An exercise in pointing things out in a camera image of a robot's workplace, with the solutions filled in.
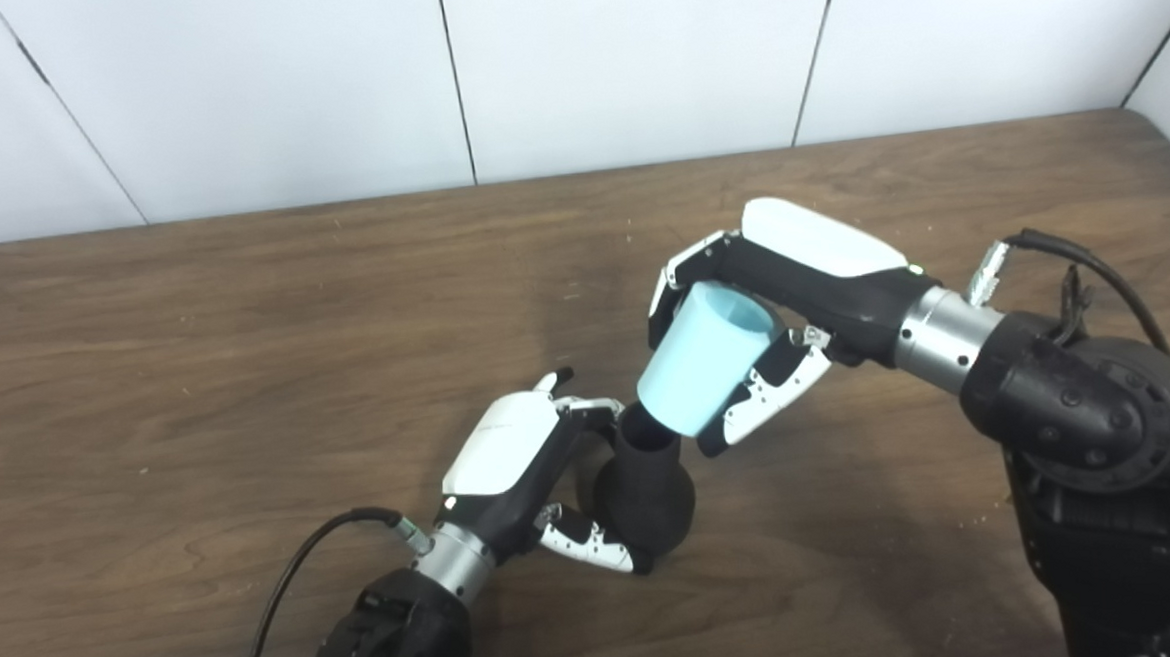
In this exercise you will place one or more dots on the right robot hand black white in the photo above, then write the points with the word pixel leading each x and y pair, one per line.
pixel 823 276

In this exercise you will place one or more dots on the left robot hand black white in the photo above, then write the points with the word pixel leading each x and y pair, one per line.
pixel 512 462

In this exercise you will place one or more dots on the black funnel-shaped nozzle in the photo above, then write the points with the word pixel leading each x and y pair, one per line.
pixel 649 495

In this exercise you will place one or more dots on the light blue cup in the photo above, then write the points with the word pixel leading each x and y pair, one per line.
pixel 692 368

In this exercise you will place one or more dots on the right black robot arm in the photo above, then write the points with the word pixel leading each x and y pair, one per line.
pixel 1103 462

